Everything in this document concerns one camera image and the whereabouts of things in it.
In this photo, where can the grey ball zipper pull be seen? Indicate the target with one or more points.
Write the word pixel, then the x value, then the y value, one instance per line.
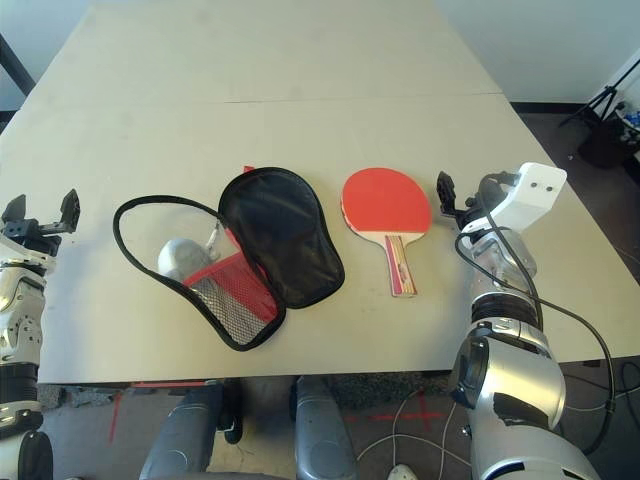
pixel 180 257

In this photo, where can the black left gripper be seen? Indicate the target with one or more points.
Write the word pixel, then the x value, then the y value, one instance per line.
pixel 20 227

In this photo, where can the white perforated shoe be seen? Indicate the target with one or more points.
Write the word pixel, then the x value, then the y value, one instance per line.
pixel 402 472

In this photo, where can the black tripod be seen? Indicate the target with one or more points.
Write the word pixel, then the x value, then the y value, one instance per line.
pixel 605 100

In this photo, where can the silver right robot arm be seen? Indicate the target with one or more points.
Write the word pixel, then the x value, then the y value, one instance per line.
pixel 505 380

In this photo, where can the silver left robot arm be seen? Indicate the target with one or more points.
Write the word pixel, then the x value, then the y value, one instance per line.
pixel 20 320

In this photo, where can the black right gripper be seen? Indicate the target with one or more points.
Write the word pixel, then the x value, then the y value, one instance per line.
pixel 475 212

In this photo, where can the grey robot left leg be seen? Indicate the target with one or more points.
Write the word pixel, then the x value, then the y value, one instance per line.
pixel 185 440

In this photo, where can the red ping-pong paddle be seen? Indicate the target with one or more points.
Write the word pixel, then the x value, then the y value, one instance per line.
pixel 385 200

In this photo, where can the dark speckled foam floor mat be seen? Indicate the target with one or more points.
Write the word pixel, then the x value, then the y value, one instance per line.
pixel 370 390
pixel 85 397

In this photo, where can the red black paddle case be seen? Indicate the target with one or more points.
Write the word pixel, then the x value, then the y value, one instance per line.
pixel 280 235

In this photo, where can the black bin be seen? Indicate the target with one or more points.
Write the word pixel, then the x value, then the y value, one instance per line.
pixel 605 145

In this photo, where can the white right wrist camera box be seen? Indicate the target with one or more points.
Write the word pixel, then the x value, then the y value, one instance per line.
pixel 535 200

